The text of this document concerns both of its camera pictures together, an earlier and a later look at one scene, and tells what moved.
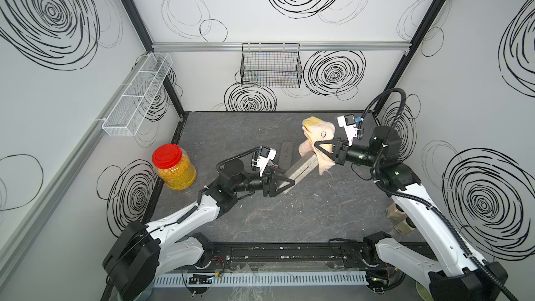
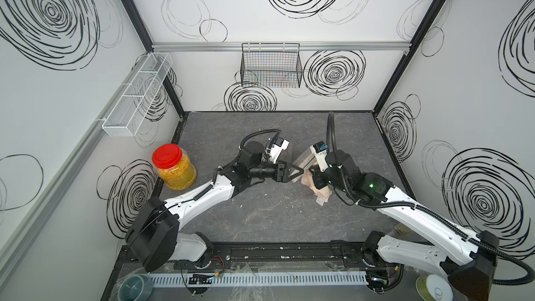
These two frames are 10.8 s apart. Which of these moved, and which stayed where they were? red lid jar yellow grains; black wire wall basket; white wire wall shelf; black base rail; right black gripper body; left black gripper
Moved: left black gripper; right black gripper body
Stayed: red lid jar yellow grains; black base rail; white wire wall shelf; black wire wall basket
